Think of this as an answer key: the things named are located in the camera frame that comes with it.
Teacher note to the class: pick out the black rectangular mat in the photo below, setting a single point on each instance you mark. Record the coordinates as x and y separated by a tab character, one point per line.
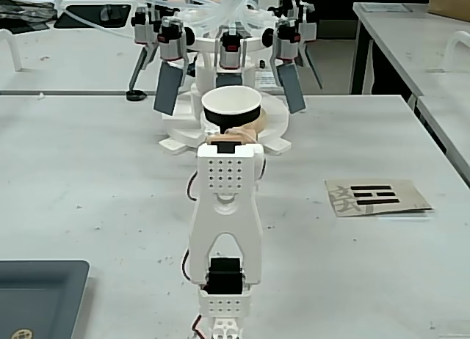
84	18

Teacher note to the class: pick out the silver black pump unit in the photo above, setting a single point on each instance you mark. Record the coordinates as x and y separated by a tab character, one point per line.
141	32
230	58
308	31
286	45
170	45

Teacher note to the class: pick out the printed cardboard card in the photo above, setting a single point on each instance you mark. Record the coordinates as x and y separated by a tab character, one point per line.
404	196

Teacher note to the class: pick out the black paper cup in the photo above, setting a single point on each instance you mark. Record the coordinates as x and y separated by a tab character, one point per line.
231	97

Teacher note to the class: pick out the clear plastic tube bundle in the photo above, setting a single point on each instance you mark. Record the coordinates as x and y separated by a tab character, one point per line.
227	5

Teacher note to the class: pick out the small printed paper label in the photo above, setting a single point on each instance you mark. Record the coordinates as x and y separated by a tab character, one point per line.
264	80

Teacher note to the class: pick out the round gold sticker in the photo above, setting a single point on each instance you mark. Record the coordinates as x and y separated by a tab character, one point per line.
22	333

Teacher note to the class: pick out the dark grey flat panel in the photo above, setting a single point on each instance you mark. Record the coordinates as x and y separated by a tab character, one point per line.
167	89
312	67
139	65
292	89
229	80

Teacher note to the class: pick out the white dispenser machine base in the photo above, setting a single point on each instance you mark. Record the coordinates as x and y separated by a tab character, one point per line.
275	126

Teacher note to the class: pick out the small black round cap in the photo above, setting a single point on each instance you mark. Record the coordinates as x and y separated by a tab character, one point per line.
135	96

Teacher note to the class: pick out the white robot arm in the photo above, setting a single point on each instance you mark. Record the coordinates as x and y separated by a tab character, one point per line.
227	221

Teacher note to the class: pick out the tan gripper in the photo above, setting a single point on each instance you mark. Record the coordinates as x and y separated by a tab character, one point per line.
230	136

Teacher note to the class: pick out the dark crumpled plastic bag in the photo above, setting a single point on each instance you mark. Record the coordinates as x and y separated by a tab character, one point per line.
22	16

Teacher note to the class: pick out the white lab table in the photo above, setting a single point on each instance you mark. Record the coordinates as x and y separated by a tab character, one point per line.
73	60
404	42
455	133

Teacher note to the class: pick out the white paper sheet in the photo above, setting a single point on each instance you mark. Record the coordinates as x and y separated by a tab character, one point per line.
385	7

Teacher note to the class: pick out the dark blue tray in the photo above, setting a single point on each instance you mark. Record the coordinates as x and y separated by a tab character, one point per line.
36	298

